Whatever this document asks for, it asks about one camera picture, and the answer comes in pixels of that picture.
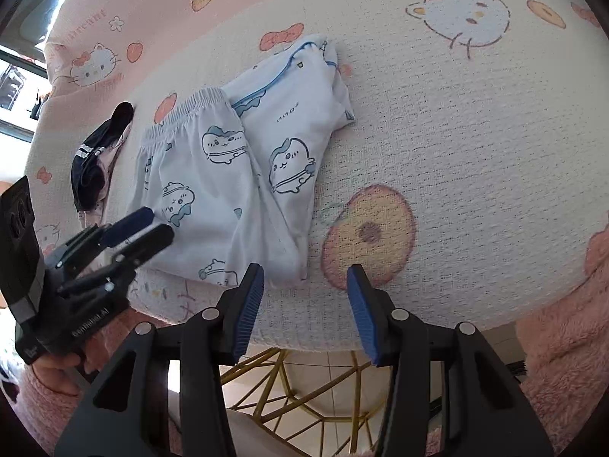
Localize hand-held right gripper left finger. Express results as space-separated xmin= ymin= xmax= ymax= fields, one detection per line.
xmin=53 ymin=263 xmax=265 ymax=457

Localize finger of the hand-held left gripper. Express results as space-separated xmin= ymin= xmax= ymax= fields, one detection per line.
xmin=57 ymin=224 xmax=175 ymax=297
xmin=53 ymin=207 xmax=155 ymax=270

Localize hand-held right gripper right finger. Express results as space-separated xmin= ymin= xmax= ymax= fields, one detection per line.
xmin=346 ymin=263 xmax=555 ymax=457

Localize white cartoon print pajama pants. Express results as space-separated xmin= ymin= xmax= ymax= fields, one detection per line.
xmin=124 ymin=32 xmax=357 ymax=289

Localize person's left hand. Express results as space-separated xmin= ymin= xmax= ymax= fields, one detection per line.
xmin=35 ymin=348 xmax=100 ymax=397

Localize light pink garment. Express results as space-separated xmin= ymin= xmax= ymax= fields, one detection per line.
xmin=76 ymin=124 xmax=131 ymax=229

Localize navy garment with white stripes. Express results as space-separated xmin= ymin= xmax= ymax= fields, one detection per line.
xmin=71 ymin=101 xmax=135 ymax=213

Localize pink cream cat print blanket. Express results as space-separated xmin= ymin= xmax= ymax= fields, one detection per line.
xmin=24 ymin=0 xmax=609 ymax=353

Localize window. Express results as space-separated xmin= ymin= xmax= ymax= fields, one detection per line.
xmin=0 ymin=0 xmax=77 ymax=146

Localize pink fluffy blanket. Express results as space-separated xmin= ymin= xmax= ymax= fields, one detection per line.
xmin=0 ymin=226 xmax=609 ymax=457

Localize gold metal wire frame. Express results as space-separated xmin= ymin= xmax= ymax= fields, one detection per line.
xmin=220 ymin=347 xmax=387 ymax=457

